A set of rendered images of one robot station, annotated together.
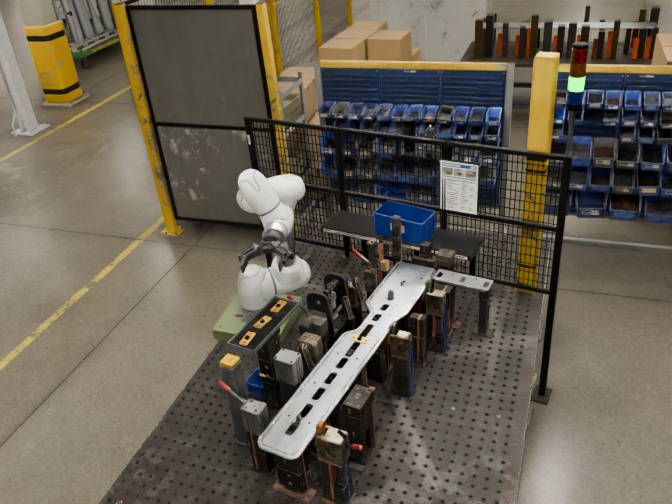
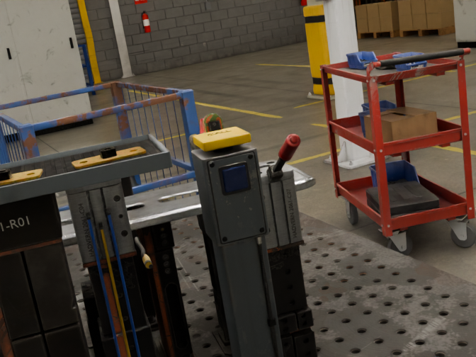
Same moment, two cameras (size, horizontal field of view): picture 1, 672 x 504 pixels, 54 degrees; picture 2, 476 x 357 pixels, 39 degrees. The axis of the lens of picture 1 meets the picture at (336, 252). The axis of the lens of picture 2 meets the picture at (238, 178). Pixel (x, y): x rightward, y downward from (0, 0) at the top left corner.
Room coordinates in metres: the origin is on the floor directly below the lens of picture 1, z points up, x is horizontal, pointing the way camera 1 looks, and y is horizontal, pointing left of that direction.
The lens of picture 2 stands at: (2.66, 1.05, 1.32)
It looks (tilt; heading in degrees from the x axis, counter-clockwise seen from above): 15 degrees down; 225
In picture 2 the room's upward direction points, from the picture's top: 9 degrees counter-clockwise
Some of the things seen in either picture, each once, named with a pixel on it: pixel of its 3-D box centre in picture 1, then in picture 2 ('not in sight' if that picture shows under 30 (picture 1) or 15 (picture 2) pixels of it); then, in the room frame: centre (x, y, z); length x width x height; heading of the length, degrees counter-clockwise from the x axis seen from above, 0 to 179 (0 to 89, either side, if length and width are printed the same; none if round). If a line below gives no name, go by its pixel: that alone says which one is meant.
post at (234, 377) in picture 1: (238, 402); (249, 309); (2.10, 0.47, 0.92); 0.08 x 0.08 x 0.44; 59
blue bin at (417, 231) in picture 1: (404, 222); not in sight; (3.20, -0.39, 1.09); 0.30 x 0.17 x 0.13; 53
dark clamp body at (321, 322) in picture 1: (320, 351); not in sight; (2.42, 0.12, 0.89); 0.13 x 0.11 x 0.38; 59
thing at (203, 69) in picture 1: (213, 132); not in sight; (5.12, 0.89, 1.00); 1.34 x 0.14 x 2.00; 68
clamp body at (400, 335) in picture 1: (401, 363); not in sight; (2.30, -0.25, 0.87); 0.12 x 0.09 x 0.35; 59
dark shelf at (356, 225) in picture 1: (399, 233); not in sight; (3.21, -0.36, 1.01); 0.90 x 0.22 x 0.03; 59
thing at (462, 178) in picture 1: (459, 186); not in sight; (3.16, -0.68, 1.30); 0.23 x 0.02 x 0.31; 59
